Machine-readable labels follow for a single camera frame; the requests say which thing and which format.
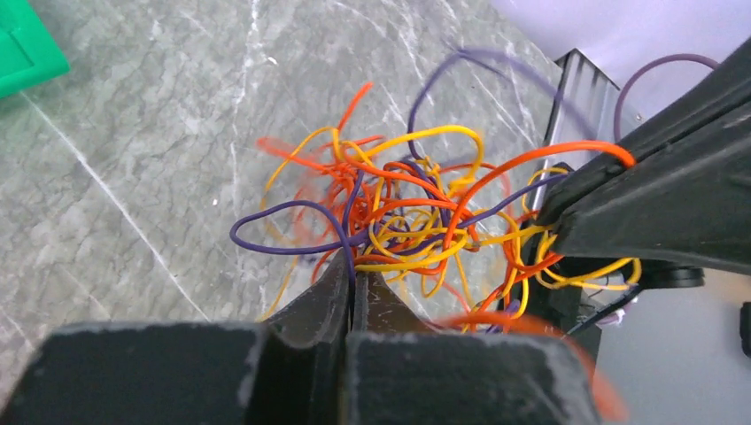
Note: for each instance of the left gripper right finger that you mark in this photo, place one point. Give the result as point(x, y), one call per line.
point(383, 322)

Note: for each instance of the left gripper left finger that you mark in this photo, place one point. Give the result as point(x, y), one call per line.
point(299, 369)

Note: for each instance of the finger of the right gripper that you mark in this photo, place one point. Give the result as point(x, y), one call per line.
point(724, 88)
point(688, 204)

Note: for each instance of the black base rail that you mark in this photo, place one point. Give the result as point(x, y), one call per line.
point(583, 106)

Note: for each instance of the green plastic bin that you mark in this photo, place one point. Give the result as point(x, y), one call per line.
point(29, 54)

